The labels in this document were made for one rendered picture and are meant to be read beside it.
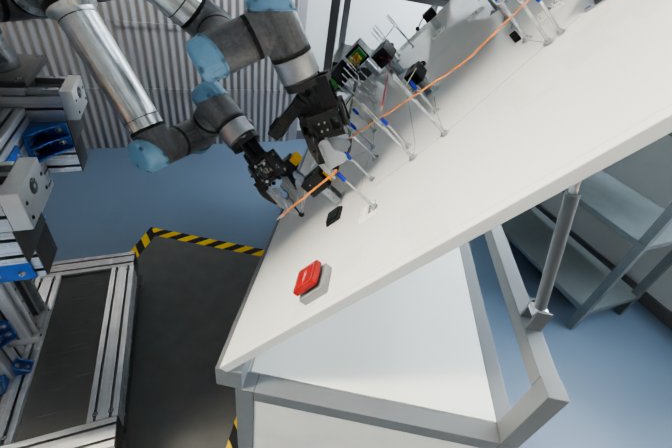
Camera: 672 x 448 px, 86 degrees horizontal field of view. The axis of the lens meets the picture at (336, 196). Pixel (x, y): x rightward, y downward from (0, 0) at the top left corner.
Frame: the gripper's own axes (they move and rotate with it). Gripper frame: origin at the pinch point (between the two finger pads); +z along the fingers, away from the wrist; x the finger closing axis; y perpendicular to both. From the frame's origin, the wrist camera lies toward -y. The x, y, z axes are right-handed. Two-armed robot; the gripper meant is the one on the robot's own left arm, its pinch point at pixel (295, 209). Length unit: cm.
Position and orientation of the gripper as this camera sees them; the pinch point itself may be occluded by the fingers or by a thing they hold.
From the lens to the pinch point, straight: 87.6
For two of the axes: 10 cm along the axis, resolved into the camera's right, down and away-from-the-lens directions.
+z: 6.1, 7.9, 0.4
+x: 7.7, -6.0, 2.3
